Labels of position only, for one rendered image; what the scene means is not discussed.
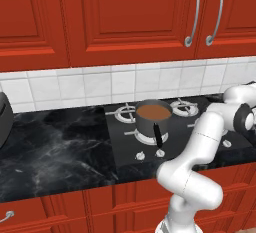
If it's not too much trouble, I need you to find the grey saucepan with hot chocolate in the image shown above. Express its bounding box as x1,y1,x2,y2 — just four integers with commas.
134,99,174,148

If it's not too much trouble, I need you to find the black gas hob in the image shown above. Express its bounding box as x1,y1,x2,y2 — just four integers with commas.
104,93,255,177

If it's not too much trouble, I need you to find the white hob knob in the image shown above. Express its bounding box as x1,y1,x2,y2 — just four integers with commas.
155,148,167,159
134,150,147,162
222,138,233,149

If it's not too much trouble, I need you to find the red upper cupboard door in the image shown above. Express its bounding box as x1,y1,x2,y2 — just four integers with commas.
59,0,202,69
195,0,256,60
0,0,70,73

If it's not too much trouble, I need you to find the red lower cupboard front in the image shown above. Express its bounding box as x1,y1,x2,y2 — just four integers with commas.
194,161,256,233
84,180,175,233

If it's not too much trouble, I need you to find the black rounded appliance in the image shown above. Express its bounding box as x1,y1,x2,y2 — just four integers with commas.
0,91,15,150

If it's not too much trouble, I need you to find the red drawer front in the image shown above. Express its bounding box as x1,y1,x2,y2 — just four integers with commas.
0,195,48,233

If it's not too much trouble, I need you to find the silver cupboard handle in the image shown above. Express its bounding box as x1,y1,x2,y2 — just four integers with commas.
184,0,202,48
205,0,225,47

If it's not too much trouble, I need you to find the silver drawer handle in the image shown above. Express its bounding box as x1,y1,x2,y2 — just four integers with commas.
0,210,16,225

